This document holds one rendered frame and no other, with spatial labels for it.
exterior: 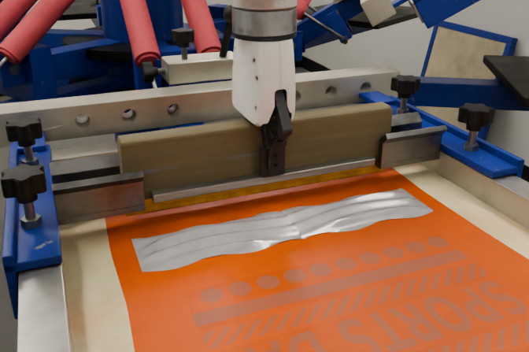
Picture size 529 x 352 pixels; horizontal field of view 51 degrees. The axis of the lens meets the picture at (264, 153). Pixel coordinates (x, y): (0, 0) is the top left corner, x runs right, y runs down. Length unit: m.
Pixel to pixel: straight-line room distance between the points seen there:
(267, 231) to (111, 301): 0.19
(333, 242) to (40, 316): 0.31
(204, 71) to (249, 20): 0.31
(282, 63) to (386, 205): 0.22
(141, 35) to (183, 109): 0.27
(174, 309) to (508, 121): 2.84
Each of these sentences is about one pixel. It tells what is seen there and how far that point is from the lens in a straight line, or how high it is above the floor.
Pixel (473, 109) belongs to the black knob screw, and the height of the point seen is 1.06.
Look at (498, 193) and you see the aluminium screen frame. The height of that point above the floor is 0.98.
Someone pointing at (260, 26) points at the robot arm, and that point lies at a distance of 0.63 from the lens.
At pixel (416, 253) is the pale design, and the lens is 0.64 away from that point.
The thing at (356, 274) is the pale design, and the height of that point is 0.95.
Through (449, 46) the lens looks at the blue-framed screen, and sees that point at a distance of 3.46.
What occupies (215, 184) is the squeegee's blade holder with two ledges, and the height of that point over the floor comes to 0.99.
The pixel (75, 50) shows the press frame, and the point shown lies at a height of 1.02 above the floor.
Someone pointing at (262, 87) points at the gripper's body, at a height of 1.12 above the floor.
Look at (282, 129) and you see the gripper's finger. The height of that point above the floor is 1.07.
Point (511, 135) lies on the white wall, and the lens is 3.25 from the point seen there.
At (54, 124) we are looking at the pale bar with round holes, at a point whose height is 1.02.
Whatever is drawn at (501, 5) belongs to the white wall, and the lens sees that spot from 3.25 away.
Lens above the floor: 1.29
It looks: 23 degrees down
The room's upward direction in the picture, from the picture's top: straight up
